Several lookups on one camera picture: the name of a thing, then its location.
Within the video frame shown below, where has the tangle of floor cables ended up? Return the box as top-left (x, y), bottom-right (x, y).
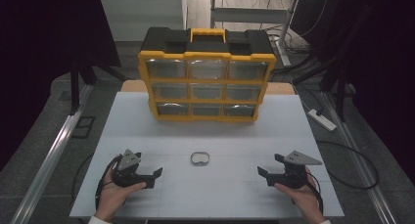
top-left (263, 22), bottom-right (314, 56)

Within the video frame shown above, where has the person's right hand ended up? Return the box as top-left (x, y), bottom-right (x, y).
top-left (273, 167), bottom-right (327, 224)

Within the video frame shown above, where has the black floor cable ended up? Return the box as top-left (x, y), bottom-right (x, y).
top-left (316, 140), bottom-right (380, 190)
top-left (70, 152), bottom-right (96, 208)

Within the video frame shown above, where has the wooden table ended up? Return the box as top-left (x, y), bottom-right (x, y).
top-left (120, 79), bottom-right (297, 95)

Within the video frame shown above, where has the person's left hand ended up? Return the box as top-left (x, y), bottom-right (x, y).
top-left (95, 166), bottom-right (147, 222)

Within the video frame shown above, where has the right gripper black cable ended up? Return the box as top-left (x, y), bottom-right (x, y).
top-left (292, 171), bottom-right (325, 215)

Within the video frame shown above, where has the white power strip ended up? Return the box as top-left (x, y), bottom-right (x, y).
top-left (307, 109), bottom-right (338, 132)

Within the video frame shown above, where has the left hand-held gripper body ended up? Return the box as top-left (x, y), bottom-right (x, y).
top-left (112, 149), bottom-right (156, 189)

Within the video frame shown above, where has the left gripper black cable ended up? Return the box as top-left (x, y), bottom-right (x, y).
top-left (95, 155), bottom-right (123, 210)

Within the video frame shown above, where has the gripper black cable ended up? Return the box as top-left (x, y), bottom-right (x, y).
top-left (95, 155), bottom-right (123, 210)
top-left (292, 171), bottom-right (325, 215)

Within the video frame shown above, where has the metal floor rail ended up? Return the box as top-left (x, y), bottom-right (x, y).
top-left (321, 91), bottom-right (397, 224)
top-left (9, 83), bottom-right (94, 224)

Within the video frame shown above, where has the dark curtain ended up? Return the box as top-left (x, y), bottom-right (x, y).
top-left (0, 0), bottom-right (121, 173)
top-left (290, 0), bottom-right (415, 186)

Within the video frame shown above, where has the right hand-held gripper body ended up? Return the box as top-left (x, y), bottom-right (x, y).
top-left (266, 150), bottom-right (323, 190)

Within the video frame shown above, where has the black metal stand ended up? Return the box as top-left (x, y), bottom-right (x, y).
top-left (69, 54), bottom-right (128, 115)
top-left (292, 54), bottom-right (356, 122)

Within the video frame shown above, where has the clear plastic drawer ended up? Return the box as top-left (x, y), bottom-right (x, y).
top-left (187, 60), bottom-right (228, 80)

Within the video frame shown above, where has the white metal desk frame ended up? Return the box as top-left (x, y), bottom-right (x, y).
top-left (209, 0), bottom-right (300, 67)

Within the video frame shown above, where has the grid of clear drawers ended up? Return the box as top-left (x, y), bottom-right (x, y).
top-left (145, 58), bottom-right (270, 117)

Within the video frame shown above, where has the yellow black organizer case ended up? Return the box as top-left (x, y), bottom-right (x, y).
top-left (137, 26), bottom-right (278, 123)

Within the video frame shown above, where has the dark floor hatch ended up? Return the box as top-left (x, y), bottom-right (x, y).
top-left (71, 115), bottom-right (96, 140)

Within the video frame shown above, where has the grey oval ring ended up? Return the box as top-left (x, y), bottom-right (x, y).
top-left (190, 151), bottom-right (210, 166)

